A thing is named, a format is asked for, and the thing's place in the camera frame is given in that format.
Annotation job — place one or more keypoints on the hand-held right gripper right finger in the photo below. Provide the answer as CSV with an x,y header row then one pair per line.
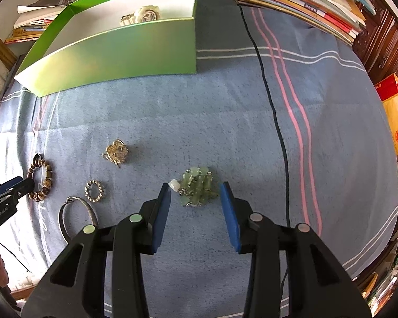
x,y
230,218

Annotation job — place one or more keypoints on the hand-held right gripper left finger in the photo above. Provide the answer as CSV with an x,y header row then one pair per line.
x,y
161,222

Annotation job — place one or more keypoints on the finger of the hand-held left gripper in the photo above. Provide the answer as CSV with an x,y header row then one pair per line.
x,y
8,184
25,187

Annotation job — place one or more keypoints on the green cardboard box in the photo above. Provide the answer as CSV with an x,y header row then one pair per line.
x,y
119,56

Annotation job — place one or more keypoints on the cream white wristwatch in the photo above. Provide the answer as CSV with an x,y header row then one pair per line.
x,y
146,15

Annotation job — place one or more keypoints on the silver bangle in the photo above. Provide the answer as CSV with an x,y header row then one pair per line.
x,y
86,204

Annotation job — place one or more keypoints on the gold brooch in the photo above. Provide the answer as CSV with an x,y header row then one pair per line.
x,y
116,152

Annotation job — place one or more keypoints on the stack of thin books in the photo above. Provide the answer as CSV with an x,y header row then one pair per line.
x,y
36,23

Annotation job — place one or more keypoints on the stack of large books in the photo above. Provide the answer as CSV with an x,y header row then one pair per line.
x,y
301,3

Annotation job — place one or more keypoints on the carved wooden bench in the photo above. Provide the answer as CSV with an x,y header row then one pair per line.
x,y
381,46

